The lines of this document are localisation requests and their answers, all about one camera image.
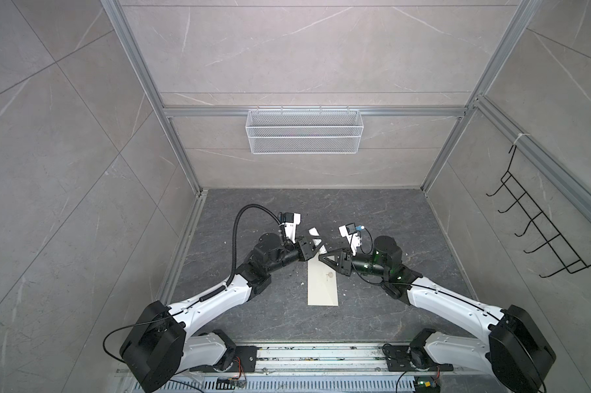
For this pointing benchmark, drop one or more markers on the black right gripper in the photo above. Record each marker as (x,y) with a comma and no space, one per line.
(345,255)

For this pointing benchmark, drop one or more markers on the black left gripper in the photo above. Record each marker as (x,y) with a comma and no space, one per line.
(307,250)

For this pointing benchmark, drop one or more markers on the white paper envelope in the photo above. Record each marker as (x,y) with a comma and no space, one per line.
(321,284)

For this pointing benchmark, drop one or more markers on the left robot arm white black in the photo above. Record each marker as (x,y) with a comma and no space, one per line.
(166,341)

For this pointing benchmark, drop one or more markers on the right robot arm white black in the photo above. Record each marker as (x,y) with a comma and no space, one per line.
(506,343)

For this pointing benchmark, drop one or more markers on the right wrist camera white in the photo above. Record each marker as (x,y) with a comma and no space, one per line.
(353,233)

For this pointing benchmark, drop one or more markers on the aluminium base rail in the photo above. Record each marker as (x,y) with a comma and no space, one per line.
(315,356)

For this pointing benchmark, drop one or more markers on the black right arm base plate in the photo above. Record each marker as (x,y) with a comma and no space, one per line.
(407,358)

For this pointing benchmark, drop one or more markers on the white wire mesh basket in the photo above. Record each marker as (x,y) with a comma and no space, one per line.
(274,133)

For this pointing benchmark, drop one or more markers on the grey slotted cable duct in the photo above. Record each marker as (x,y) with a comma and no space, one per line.
(266,383)

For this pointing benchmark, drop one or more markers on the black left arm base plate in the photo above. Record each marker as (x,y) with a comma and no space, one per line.
(244,357)

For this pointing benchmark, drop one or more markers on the aluminium frame back rail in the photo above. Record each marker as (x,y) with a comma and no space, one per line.
(412,110)

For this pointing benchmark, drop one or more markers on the aluminium frame rail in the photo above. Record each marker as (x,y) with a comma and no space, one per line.
(576,192)
(412,110)

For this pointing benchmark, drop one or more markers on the black wire hook rack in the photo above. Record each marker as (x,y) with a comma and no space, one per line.
(570,261)

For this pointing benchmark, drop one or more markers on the aluminium frame right rail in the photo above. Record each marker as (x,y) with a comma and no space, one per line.
(576,192)

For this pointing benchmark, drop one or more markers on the aluminium frame left post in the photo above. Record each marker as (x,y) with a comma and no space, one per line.
(120,24)

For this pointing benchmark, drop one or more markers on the aluminium frame post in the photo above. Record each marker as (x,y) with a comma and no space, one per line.
(519,22)
(120,24)

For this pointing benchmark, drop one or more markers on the aluminium frame right post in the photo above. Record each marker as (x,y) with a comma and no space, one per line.
(519,22)

